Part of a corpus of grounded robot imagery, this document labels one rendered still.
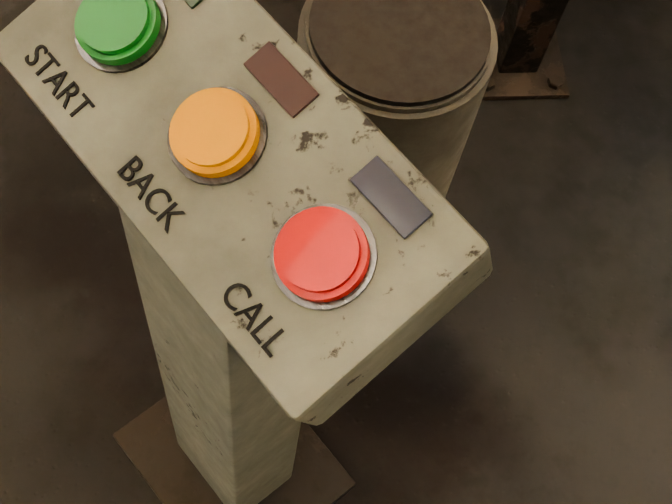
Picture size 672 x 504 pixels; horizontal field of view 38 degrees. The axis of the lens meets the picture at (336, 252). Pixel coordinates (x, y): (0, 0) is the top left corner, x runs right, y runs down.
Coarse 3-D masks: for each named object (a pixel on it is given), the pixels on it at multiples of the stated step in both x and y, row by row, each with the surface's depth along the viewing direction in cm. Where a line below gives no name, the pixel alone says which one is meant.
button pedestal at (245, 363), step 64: (64, 0) 46; (64, 64) 45; (128, 64) 45; (192, 64) 44; (64, 128) 45; (128, 128) 44; (320, 128) 42; (128, 192) 43; (192, 192) 43; (256, 192) 42; (320, 192) 42; (192, 256) 42; (256, 256) 42; (384, 256) 40; (448, 256) 40; (192, 320) 53; (256, 320) 41; (320, 320) 40; (384, 320) 40; (192, 384) 67; (256, 384) 60; (320, 384) 40; (128, 448) 96; (192, 448) 88; (256, 448) 74; (320, 448) 97
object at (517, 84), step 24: (528, 0) 108; (552, 0) 108; (504, 24) 117; (528, 24) 112; (552, 24) 112; (504, 48) 117; (528, 48) 116; (552, 48) 122; (504, 72) 120; (528, 72) 120; (552, 72) 120; (504, 96) 118; (528, 96) 119; (552, 96) 119
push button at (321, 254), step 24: (312, 216) 40; (336, 216) 40; (288, 240) 40; (312, 240) 40; (336, 240) 40; (360, 240) 40; (288, 264) 40; (312, 264) 40; (336, 264) 40; (360, 264) 40; (288, 288) 40; (312, 288) 40; (336, 288) 40
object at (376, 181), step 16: (368, 176) 41; (384, 176) 41; (368, 192) 41; (384, 192) 41; (400, 192) 41; (384, 208) 41; (400, 208) 41; (416, 208) 40; (400, 224) 40; (416, 224) 40
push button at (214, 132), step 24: (192, 96) 43; (216, 96) 42; (240, 96) 42; (192, 120) 42; (216, 120) 42; (240, 120) 42; (192, 144) 42; (216, 144) 42; (240, 144) 42; (192, 168) 42; (216, 168) 42
